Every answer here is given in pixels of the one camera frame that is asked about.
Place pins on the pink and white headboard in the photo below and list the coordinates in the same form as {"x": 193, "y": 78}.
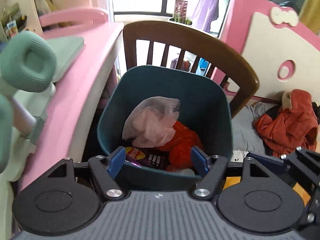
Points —
{"x": 283, "y": 52}

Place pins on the pink plastic bag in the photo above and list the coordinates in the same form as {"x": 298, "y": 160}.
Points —
{"x": 150, "y": 124}

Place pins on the green pen holder organizer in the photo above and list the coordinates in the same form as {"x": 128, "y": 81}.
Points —
{"x": 12, "y": 22}

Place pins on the orange red snack bag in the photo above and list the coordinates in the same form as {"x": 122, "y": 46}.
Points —
{"x": 179, "y": 147}

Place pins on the grey pillow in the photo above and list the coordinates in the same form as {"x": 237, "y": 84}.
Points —
{"x": 245, "y": 137}

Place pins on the pink and cream desk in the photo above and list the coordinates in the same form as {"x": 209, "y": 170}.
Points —
{"x": 70, "y": 112}

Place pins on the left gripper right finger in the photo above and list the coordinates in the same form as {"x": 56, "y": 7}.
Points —
{"x": 212, "y": 169}

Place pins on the yellow floral bedspread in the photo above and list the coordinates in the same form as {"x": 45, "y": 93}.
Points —
{"x": 267, "y": 179}

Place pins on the dark wooden chair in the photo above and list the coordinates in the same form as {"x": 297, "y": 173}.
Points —
{"x": 202, "y": 45}

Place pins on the purple hanging garment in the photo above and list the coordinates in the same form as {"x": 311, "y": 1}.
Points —
{"x": 204, "y": 14}

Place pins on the red knit sweater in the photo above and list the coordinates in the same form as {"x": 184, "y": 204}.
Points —
{"x": 292, "y": 124}

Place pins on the green tilting desk board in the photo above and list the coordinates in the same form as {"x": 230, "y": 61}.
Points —
{"x": 67, "y": 49}

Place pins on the dark teal trash bin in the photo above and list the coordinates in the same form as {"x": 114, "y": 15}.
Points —
{"x": 203, "y": 107}

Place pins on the purple Lay's chips bag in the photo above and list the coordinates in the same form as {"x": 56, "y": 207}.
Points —
{"x": 147, "y": 157}

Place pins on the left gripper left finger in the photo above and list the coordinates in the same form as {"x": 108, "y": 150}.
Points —
{"x": 104, "y": 169}

